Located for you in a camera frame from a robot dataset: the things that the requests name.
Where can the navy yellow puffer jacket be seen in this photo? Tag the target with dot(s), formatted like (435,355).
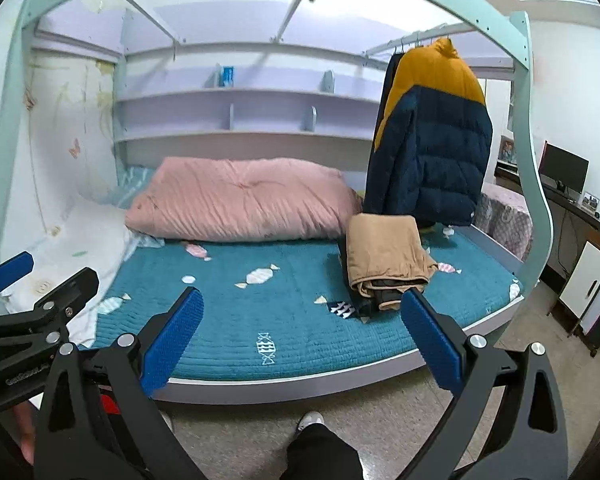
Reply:
(432,140)

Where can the checkered cartoon blanket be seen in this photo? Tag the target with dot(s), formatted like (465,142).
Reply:
(503,215)

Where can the teal bunk bed frame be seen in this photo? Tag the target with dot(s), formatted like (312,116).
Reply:
(338,30)

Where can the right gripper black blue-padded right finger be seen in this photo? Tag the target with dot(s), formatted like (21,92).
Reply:
(528,438)

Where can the tan jacket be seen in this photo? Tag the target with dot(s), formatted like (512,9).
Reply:
(376,226)

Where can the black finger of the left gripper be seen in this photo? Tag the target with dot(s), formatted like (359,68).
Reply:
(67,300)

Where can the blue box on shelf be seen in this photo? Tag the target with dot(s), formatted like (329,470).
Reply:
(227,77)

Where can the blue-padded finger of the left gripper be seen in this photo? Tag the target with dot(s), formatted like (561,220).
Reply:
(14,269)

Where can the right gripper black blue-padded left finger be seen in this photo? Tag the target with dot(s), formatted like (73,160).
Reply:
(98,419)

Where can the white pillow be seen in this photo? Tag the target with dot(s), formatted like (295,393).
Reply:
(94,236)

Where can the person's leg with shoe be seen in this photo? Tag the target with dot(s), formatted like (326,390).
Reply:
(318,453)

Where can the black computer monitor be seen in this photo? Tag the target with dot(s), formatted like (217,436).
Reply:
(566,169)

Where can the dark navy garment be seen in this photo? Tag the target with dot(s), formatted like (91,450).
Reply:
(378,273)

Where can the white brown cabinet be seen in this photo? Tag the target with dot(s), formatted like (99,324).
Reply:
(578,304)

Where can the pink quilt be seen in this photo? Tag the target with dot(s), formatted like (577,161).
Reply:
(259,200)

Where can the teal quilted bed mat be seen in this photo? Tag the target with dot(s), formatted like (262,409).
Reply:
(271,311)

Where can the lavender wall shelf unit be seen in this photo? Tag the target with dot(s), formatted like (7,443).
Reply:
(311,80)

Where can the person's left hand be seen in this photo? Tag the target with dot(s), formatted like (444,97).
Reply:
(24,421)

